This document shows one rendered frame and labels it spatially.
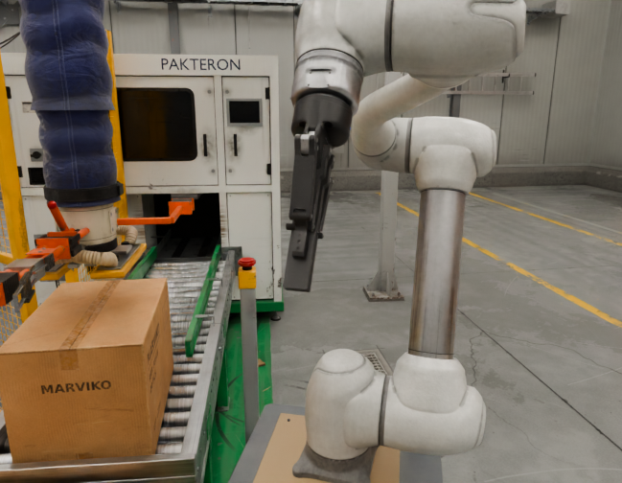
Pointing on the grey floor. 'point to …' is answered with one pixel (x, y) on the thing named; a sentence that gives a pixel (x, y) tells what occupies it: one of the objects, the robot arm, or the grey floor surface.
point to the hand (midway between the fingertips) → (300, 261)
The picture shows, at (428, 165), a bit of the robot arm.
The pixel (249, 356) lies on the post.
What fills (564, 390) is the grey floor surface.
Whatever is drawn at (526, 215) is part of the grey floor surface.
